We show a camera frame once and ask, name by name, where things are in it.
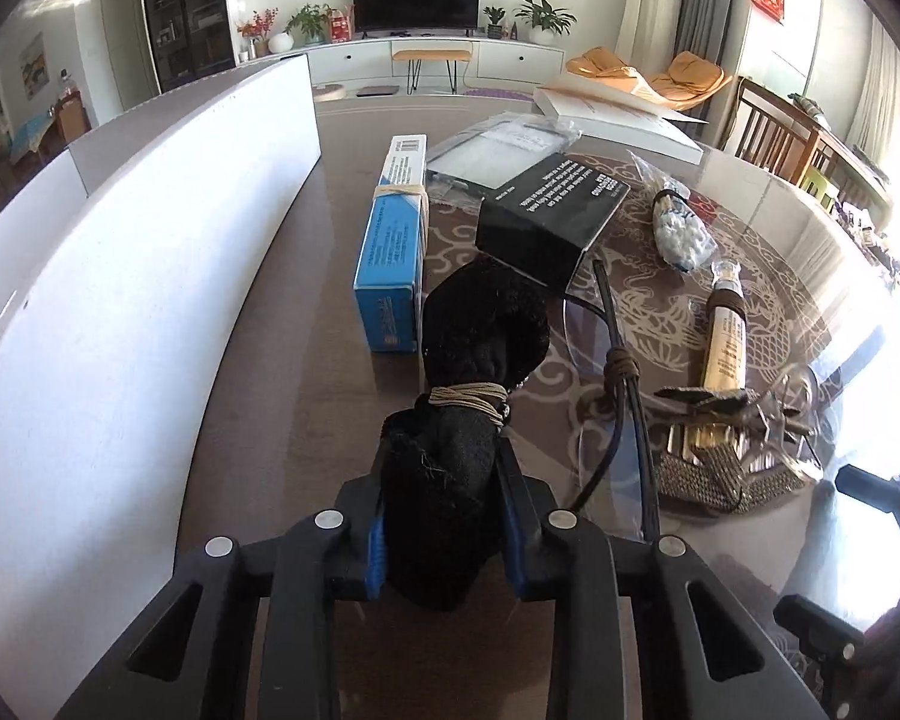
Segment black printed box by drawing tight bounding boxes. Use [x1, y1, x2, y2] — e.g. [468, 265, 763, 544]
[475, 154, 631, 287]

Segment white door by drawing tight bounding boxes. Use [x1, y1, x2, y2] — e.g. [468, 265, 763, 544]
[99, 0, 143, 110]

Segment blue carton with rubber band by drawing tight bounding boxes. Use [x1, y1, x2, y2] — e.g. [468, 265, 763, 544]
[352, 133, 432, 355]

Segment framed wall painting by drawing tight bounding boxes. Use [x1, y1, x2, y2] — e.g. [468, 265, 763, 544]
[19, 34, 50, 98]

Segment grey curtain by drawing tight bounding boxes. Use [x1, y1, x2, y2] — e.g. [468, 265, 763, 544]
[675, 0, 755, 83]

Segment plastic bag of white pieces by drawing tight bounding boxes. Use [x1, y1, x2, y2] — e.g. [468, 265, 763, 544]
[628, 150, 721, 271]

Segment beige tube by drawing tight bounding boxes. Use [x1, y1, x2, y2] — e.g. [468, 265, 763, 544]
[694, 259, 751, 398]

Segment white partition board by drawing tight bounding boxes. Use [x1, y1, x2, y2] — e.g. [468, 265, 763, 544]
[0, 54, 323, 720]

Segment white flat box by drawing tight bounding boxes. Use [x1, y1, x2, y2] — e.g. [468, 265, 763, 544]
[532, 82, 710, 164]

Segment dark display cabinet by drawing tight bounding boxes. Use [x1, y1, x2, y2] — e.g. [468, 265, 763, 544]
[139, 0, 233, 95]

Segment wooden chair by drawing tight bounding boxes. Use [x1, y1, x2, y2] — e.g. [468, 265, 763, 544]
[720, 79, 822, 181]

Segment white television cabinet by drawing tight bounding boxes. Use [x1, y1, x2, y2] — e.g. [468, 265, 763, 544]
[270, 34, 567, 95]

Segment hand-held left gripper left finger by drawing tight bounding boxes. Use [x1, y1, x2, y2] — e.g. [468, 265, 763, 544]
[56, 454, 391, 720]

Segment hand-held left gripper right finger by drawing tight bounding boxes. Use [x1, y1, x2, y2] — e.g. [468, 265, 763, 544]
[495, 444, 833, 720]

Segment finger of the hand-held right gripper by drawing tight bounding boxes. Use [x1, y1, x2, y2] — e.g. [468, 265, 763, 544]
[835, 465, 900, 571]
[774, 595, 871, 717]

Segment black sock bundle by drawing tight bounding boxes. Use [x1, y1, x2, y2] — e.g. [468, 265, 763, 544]
[379, 255, 552, 612]

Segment tan stool with black legs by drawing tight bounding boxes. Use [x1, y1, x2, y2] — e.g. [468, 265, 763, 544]
[391, 49, 472, 95]

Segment white curtain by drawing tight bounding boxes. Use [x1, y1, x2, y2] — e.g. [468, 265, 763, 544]
[615, 0, 691, 76]

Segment orange lounge chair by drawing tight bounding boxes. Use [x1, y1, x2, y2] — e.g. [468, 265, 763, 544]
[566, 46, 657, 87]
[649, 51, 732, 110]

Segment table with blue cloth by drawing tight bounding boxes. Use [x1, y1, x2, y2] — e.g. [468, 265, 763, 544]
[7, 109, 68, 160]

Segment black television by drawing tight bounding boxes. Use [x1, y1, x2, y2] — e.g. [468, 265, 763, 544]
[351, 0, 482, 32]

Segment large plant in white pot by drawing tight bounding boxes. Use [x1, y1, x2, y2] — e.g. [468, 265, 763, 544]
[514, 0, 577, 46]

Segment black tied cable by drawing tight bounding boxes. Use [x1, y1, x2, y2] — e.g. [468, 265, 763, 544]
[570, 259, 665, 541]

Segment red flower arrangement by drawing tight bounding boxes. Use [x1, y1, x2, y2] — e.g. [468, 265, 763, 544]
[236, 9, 280, 59]

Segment clear plastic item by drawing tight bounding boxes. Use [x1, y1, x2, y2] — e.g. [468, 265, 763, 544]
[765, 364, 827, 437]

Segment bushy green potted plant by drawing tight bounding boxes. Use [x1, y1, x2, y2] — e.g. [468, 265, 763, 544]
[285, 4, 335, 46]

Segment clear plastic package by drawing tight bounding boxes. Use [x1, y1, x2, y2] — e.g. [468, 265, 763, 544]
[425, 111, 582, 203]

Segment grey woven bow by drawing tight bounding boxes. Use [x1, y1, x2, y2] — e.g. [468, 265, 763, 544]
[652, 382, 811, 515]

